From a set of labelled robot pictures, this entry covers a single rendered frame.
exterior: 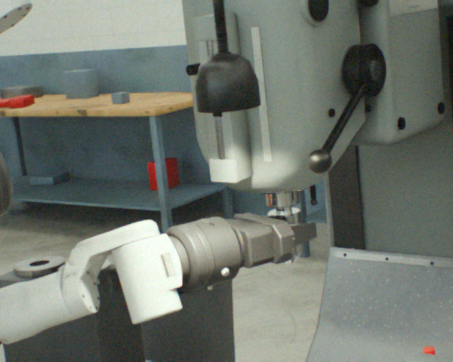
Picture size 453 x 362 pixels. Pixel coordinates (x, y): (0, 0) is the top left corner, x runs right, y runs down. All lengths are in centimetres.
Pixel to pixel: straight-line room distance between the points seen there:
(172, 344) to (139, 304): 206
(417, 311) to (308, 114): 56
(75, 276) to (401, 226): 67
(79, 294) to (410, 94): 54
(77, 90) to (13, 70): 109
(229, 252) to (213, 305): 203
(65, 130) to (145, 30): 121
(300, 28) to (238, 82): 18
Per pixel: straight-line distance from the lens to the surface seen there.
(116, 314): 166
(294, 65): 121
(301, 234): 133
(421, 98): 144
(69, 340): 167
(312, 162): 117
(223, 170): 123
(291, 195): 132
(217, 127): 122
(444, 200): 165
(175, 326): 324
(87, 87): 707
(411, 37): 141
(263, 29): 121
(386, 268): 171
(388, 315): 170
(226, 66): 106
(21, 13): 116
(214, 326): 331
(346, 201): 173
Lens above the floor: 159
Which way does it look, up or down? 12 degrees down
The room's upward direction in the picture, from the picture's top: 6 degrees counter-clockwise
